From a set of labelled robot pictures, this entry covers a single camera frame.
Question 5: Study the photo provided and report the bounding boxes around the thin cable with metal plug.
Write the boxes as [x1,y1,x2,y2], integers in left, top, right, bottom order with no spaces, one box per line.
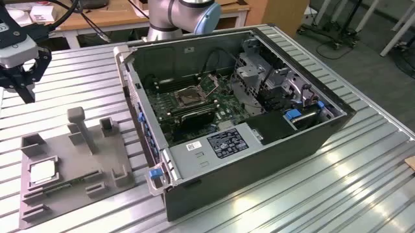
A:
[80,9,111,42]

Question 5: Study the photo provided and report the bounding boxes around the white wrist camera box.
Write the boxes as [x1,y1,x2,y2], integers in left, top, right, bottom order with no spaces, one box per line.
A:
[0,38,39,68]

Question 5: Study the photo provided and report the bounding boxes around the white round dish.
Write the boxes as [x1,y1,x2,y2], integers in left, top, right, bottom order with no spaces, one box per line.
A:
[5,8,33,27]

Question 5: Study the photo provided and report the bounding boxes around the black wheeled cart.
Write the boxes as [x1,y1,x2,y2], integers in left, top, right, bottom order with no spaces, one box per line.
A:
[297,0,360,51]

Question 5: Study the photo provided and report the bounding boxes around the black internal case cable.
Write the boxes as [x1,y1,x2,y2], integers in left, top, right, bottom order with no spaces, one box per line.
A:
[199,49,243,76]

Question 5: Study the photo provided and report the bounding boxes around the black floor cable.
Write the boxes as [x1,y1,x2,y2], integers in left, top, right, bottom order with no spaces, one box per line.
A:
[316,41,353,60]

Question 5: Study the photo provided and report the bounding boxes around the blue case latch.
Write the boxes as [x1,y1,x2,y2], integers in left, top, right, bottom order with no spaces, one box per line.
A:
[147,168,163,181]

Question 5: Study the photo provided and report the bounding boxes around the green motherboard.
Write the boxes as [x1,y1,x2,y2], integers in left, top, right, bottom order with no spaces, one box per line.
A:
[144,74,260,144]

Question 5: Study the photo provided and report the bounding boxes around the CPU socket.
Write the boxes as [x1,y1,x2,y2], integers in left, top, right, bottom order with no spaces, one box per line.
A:
[173,88,208,107]

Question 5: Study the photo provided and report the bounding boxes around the white table legs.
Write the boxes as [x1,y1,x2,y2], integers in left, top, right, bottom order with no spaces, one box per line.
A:
[379,0,415,58]

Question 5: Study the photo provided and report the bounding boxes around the brown cardboard piece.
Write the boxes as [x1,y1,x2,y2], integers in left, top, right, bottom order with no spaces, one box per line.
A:
[403,155,415,174]

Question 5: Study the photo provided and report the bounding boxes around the black camera cable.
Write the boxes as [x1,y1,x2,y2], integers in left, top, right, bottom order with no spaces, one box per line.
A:
[30,0,81,42]

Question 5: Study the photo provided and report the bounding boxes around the black plastic shroud box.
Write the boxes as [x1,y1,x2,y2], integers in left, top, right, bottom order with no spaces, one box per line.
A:
[244,113,300,146]

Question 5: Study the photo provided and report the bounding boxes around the white cardboard box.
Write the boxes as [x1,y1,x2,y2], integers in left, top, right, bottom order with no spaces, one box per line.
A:
[28,6,55,24]

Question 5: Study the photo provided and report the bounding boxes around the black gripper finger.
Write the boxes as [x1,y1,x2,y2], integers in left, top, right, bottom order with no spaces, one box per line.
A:
[14,47,52,104]
[0,69,16,94]

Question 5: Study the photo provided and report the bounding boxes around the silver drive cage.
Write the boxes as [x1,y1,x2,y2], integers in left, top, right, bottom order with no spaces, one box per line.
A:
[231,52,276,114]

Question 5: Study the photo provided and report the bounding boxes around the wooden cabinet panel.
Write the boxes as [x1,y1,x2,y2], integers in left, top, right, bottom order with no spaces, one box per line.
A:
[249,0,308,38]

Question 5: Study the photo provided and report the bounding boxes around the green RAM stick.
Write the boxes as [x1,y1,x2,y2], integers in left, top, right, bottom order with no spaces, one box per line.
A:
[44,176,87,195]

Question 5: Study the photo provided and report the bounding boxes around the black open PC case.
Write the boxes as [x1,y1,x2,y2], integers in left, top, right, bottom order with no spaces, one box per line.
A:
[113,23,356,222]

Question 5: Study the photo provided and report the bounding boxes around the silver square CPU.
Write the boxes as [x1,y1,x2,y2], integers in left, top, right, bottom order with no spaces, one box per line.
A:
[28,160,56,183]

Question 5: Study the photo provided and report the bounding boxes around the grey power supply unit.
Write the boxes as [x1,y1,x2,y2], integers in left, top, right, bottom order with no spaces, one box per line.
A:
[163,121,263,185]

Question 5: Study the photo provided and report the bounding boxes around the black camera bracket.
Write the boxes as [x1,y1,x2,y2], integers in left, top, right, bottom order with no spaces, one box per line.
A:
[0,4,30,49]

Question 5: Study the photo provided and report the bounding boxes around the metal socket cover frame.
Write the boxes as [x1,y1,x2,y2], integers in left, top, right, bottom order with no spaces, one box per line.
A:
[197,74,223,97]

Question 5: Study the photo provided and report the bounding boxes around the grey plastic parts rack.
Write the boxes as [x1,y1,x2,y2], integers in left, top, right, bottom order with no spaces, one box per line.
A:
[18,106,137,230]

